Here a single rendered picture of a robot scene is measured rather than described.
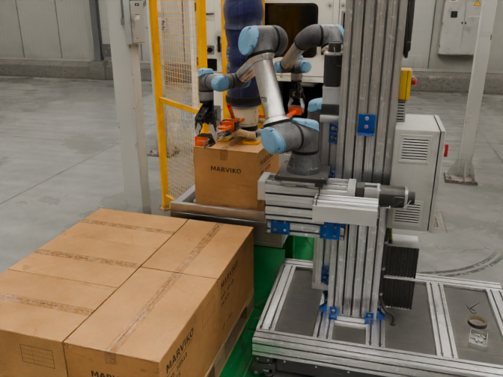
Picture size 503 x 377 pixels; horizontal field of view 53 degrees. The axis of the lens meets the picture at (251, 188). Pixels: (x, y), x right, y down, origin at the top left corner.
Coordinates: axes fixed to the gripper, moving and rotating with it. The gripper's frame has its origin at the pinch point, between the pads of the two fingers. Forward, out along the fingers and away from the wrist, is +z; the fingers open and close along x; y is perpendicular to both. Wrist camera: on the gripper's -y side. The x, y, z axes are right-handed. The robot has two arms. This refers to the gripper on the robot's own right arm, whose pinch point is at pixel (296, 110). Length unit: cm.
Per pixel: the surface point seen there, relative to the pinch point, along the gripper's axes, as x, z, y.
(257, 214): -5, 48, 67
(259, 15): -16, -60, 33
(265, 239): 0, 64, 67
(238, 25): -25, -54, 41
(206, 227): -30, 53, 82
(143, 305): -24, 53, 163
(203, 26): -69, -51, -8
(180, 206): -53, 49, 69
